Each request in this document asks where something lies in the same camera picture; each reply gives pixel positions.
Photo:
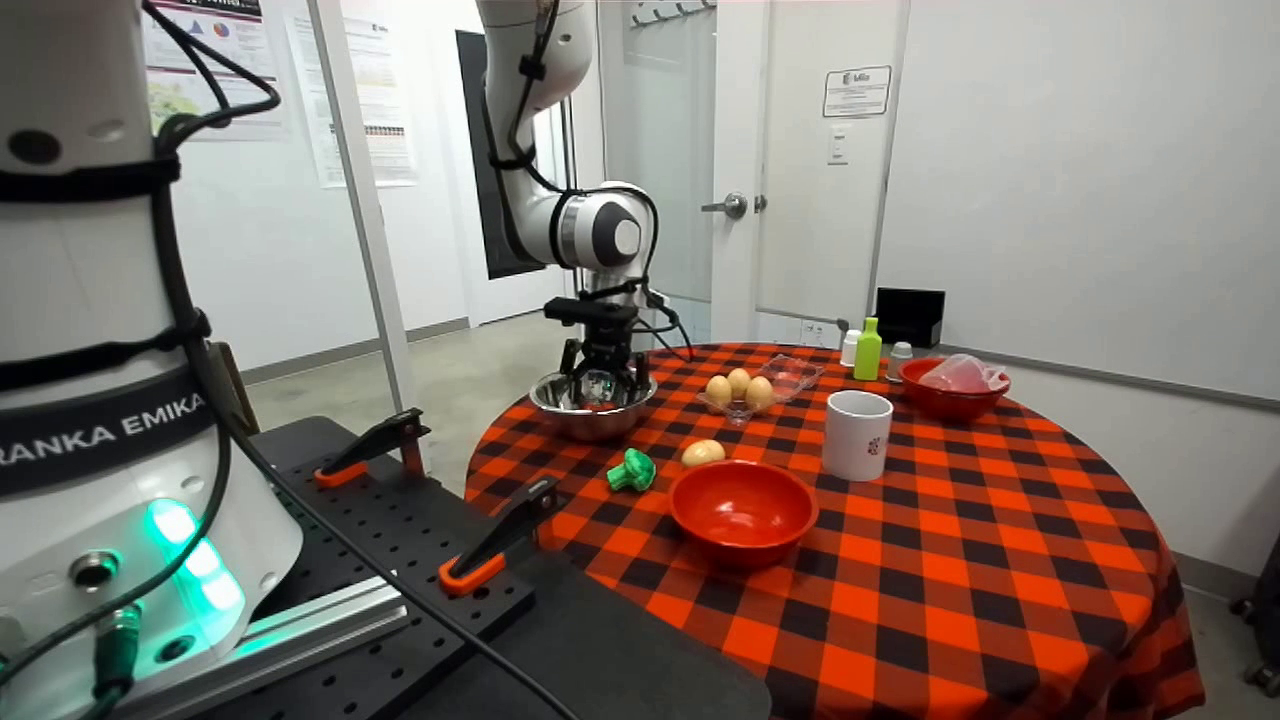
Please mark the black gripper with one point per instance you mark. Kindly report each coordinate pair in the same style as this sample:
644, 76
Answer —
602, 346

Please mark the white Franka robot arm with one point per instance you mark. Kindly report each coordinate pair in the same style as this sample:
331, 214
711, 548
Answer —
139, 537

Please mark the white mug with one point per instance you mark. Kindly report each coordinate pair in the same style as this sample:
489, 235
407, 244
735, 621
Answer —
856, 435

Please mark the steel mixing bowl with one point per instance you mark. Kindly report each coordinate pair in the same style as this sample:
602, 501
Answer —
602, 418

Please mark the green toy broccoli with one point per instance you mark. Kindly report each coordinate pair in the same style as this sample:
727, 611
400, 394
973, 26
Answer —
635, 474

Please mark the beige egg on table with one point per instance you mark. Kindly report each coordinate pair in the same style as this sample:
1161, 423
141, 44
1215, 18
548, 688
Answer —
701, 455

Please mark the large red bowl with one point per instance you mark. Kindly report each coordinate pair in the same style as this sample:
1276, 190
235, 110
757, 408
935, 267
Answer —
747, 514

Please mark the black orange clamp far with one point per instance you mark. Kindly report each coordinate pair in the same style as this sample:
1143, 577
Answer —
397, 435

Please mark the black orange clamp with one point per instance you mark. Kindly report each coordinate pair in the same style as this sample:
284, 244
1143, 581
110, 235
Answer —
397, 435
514, 522

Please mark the black orange clamp near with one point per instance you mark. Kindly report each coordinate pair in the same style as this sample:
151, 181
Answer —
514, 522

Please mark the red black checkered tablecloth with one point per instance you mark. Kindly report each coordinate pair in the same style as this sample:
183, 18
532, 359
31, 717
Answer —
996, 571

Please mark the small white bottle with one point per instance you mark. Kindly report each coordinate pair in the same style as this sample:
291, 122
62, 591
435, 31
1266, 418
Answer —
848, 349

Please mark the green bottle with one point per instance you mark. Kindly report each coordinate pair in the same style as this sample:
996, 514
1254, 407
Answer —
871, 349

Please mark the small red bowl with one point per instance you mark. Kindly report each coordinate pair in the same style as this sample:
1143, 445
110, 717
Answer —
946, 407

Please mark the pink cloth in bowl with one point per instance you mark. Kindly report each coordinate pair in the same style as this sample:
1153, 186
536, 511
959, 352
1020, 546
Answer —
966, 374

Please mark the silver door handle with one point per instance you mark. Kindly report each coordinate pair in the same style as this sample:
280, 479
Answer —
729, 207

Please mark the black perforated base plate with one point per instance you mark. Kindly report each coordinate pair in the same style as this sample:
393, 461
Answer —
543, 643

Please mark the black wall box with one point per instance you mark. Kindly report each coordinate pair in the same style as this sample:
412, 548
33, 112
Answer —
911, 314

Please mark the wall sign paper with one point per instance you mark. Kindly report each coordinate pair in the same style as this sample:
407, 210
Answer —
856, 95

